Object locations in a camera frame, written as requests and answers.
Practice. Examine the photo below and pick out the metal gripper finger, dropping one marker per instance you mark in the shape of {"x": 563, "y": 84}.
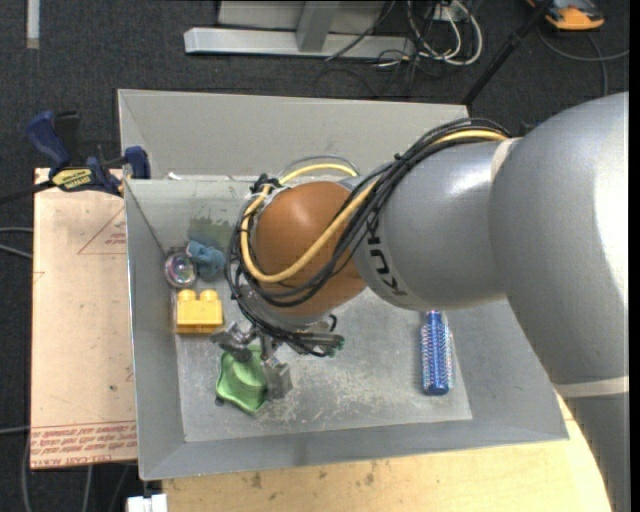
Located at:
{"x": 239, "y": 341}
{"x": 278, "y": 379}

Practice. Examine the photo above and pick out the yellow toy brick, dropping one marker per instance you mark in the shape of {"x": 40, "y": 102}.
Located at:
{"x": 197, "y": 312}

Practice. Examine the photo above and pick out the grey metal bin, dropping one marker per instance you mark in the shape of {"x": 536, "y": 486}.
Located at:
{"x": 360, "y": 390}

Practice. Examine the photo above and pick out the clear glass ball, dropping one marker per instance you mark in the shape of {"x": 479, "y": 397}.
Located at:
{"x": 180, "y": 270}

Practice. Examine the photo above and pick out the brown cardboard board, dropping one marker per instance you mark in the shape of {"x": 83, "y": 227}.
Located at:
{"x": 80, "y": 320}

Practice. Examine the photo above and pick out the blue hairbrush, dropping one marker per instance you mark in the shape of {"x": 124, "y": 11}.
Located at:
{"x": 437, "y": 352}

